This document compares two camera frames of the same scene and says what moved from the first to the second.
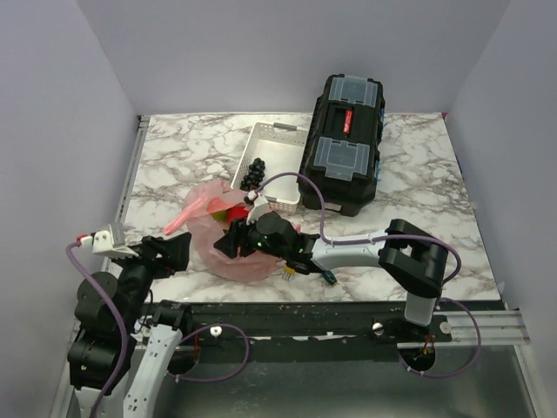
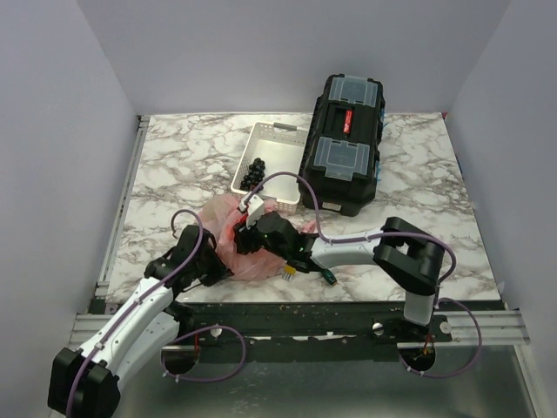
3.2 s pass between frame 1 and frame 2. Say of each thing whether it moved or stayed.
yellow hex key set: stayed
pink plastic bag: moved
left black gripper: moved
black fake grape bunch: stayed
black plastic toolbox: stayed
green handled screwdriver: stayed
